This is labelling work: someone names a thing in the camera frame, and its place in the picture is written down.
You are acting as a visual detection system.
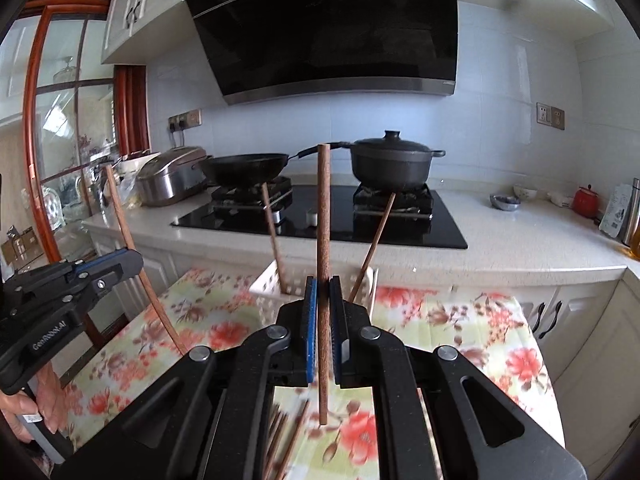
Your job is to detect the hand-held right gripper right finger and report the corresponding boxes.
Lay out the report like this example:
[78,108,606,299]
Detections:
[327,276,586,480]

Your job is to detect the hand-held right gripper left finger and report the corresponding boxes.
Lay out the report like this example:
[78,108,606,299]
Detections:
[52,276,321,480]

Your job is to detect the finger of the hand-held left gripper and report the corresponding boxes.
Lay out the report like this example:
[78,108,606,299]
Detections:
[10,248,134,292]
[59,252,144,307]

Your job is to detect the brown wooden chopstick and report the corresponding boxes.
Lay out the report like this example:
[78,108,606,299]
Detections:
[260,183,288,293]
[103,164,189,356]
[262,405,281,480]
[348,191,397,303]
[317,144,332,426]
[279,401,311,480]
[270,410,291,480]

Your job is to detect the white plastic perforated basket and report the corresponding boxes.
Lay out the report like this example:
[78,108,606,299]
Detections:
[250,260,379,322]

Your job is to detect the person's left hand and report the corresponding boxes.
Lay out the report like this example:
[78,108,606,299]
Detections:
[0,364,67,444]

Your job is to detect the clear plastic bag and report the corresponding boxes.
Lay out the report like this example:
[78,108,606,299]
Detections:
[120,170,144,209]

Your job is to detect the silver rice cooker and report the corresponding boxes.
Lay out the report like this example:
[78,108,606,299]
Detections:
[136,146,211,207]

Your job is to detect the floral tablecloth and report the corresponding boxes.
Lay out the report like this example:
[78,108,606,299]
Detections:
[60,267,566,480]

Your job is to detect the black glass gas cooktop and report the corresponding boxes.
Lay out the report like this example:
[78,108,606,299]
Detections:
[170,182,469,250]

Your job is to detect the red wooden glass door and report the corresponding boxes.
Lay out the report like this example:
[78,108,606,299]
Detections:
[20,0,151,281]

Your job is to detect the black wok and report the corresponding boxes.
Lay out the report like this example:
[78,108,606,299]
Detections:
[198,142,351,187]

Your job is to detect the black lidded pot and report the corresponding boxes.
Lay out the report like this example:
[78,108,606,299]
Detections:
[341,130,446,187]

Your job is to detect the white kitchen base cabinets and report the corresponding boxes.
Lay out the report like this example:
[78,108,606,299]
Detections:
[82,225,640,461]

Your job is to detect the red kettle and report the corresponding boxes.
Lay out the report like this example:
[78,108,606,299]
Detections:
[572,185,600,218]

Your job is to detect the white printed packet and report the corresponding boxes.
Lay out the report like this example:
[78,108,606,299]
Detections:
[599,182,632,238]

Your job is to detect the black range hood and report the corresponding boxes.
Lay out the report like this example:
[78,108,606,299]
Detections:
[179,0,459,106]

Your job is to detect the steel thermos bottle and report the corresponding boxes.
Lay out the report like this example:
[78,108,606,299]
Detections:
[620,177,640,247]

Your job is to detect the beige wall socket with plugs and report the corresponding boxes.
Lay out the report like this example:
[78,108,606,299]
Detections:
[167,108,202,132]

